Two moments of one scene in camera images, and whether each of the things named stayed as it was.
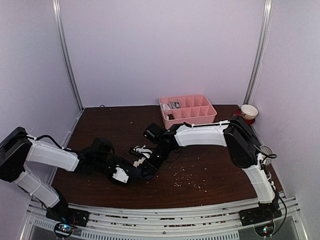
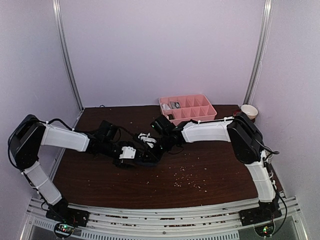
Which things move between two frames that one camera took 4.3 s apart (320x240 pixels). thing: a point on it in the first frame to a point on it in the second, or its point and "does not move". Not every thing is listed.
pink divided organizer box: x=191 y=109 does not move
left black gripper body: x=118 y=160 to x=107 y=148
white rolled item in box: x=165 y=107 does not move
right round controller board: x=266 y=229 does not move
